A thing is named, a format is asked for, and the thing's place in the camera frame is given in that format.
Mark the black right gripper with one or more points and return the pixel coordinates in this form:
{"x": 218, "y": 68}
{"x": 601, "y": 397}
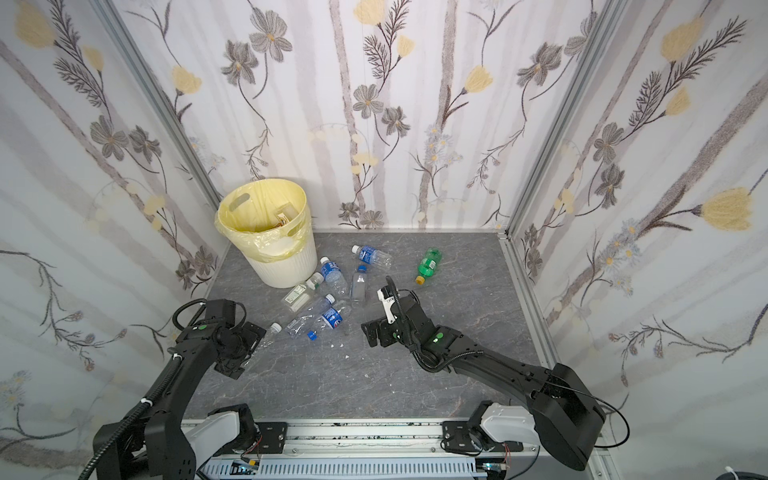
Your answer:
{"x": 384, "y": 327}

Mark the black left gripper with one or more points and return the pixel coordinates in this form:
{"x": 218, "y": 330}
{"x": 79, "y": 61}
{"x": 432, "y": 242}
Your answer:
{"x": 241, "y": 349}

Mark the clear bottle blue label white cap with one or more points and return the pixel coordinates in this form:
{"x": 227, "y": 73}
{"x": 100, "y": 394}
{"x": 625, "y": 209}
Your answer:
{"x": 373, "y": 257}

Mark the clear square bottle white cap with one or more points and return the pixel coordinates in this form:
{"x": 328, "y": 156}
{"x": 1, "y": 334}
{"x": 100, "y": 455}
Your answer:
{"x": 302, "y": 293}
{"x": 286, "y": 213}

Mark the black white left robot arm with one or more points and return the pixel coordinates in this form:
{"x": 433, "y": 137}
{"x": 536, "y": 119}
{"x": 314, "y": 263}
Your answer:
{"x": 150, "y": 434}

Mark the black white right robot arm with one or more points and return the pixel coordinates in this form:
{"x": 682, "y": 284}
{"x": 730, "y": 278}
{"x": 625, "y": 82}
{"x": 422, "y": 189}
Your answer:
{"x": 561, "y": 417}

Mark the white bin yellow bag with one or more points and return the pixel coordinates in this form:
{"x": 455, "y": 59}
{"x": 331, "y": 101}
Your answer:
{"x": 281, "y": 256}

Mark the clear bottle blue label upright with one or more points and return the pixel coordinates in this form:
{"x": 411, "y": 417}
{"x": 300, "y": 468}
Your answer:
{"x": 334, "y": 277}

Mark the crushed clear bottle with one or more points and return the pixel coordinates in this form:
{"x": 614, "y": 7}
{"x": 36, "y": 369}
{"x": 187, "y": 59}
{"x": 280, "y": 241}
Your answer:
{"x": 315, "y": 308}

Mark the small green bottle yellow cap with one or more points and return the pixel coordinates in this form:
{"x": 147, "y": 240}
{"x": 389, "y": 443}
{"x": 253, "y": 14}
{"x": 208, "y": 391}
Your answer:
{"x": 428, "y": 265}

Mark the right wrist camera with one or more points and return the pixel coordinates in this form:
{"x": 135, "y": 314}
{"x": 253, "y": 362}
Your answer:
{"x": 388, "y": 296}

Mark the aluminium mounting rail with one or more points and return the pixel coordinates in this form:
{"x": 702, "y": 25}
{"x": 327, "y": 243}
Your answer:
{"x": 415, "y": 448}

